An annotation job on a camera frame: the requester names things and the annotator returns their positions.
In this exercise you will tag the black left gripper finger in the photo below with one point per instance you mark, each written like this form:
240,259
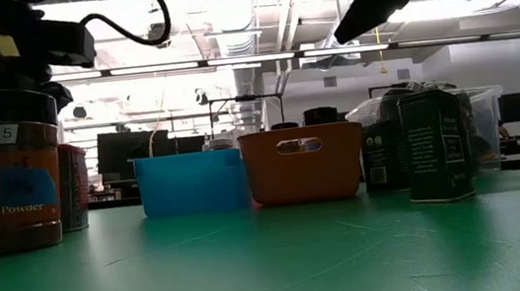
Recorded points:
62,95

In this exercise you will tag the black-lid jar with blue sticker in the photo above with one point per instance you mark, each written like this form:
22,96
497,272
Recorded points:
14,170

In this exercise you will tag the dark green spice tin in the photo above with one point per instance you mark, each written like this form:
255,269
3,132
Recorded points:
383,160
434,144

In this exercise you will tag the large black monitor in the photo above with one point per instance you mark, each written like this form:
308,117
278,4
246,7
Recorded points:
126,152

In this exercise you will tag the black-lid pepper jar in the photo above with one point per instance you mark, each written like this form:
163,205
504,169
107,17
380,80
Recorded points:
321,115

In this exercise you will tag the blue plastic bin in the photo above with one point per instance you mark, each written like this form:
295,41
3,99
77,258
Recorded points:
192,183

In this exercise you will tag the clear plastic storage container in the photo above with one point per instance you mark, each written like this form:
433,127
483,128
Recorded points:
486,127

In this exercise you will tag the orange plastic bin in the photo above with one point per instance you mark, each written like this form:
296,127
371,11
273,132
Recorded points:
303,175

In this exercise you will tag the green table mat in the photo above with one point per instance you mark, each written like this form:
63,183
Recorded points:
274,263

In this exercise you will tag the black metal frame stand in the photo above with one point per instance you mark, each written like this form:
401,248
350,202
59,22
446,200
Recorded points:
244,98

